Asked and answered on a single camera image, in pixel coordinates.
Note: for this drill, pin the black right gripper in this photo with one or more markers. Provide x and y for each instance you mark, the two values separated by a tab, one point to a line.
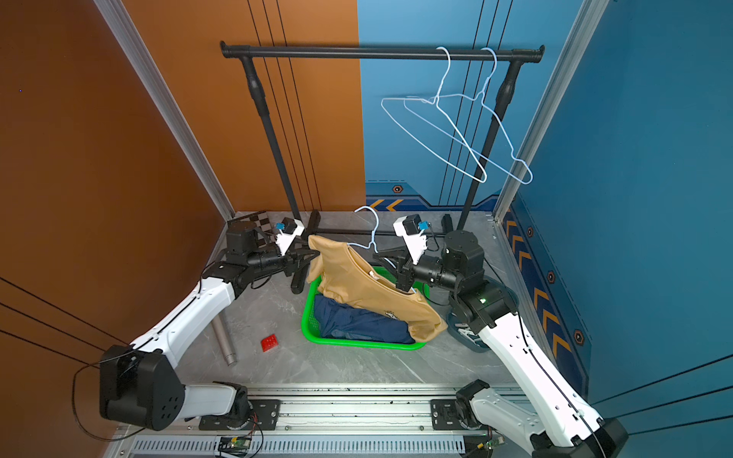
406	269

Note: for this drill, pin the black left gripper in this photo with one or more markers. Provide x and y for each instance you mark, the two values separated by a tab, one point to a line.
294	257

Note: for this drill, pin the tan yellow t-shirt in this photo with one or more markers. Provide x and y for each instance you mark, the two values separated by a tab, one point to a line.
349	279

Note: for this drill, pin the navy printed t-shirt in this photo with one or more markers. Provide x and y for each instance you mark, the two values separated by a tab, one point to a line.
344	322

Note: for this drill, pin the white wire hanger navy shirt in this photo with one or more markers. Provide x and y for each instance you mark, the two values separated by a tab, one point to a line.
429	110

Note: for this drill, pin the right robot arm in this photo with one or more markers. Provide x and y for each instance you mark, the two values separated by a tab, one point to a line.
560	423

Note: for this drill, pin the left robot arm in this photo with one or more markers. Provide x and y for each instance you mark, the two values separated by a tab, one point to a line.
139	385

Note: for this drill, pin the checkered chess board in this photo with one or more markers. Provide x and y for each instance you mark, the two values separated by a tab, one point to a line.
260	218

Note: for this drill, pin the green plastic basket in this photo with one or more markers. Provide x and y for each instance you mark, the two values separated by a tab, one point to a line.
311	328

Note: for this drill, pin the red toy block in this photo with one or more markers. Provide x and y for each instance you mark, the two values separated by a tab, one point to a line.
270	342

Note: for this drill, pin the teal plastic bin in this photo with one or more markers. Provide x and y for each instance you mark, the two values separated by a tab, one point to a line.
464	332

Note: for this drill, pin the silver metal cylinder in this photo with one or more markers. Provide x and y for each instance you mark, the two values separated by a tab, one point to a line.
224	339

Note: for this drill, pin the green circuit board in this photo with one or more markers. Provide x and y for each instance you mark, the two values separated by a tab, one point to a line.
234	446

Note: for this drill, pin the black clothes rack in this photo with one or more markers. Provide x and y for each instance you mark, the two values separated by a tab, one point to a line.
337	145

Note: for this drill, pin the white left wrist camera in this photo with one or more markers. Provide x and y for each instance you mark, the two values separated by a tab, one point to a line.
287	231

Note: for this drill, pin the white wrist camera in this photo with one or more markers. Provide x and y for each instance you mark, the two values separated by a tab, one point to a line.
412	229
287	231

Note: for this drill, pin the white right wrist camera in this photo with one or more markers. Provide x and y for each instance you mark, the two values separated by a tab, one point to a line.
412	229

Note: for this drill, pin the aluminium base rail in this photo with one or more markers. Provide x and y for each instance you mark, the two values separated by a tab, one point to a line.
332	418

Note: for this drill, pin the aluminium corner post left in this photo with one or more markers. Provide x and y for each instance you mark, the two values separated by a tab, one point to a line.
132	44

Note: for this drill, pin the aluminium corner post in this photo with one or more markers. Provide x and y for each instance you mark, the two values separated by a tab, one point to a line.
132	44
575	45

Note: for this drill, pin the aluminium corner post right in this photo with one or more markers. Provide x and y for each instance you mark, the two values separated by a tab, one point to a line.
575	45

